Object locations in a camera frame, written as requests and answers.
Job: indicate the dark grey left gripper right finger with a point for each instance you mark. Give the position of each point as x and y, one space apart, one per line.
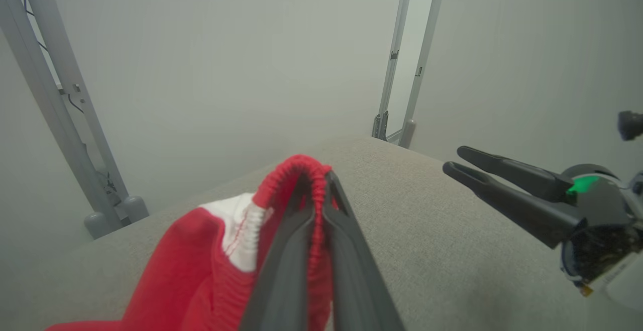
356 281

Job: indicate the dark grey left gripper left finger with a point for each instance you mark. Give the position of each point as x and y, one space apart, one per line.
284 270

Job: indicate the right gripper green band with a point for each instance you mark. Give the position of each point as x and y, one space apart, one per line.
603 205

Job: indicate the red shorts with white trim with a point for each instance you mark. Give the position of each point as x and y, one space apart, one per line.
186 270

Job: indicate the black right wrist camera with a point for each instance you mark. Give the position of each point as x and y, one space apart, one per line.
632 125

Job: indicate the grey metal frame stand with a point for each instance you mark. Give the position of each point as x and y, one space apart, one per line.
103 225
408 134

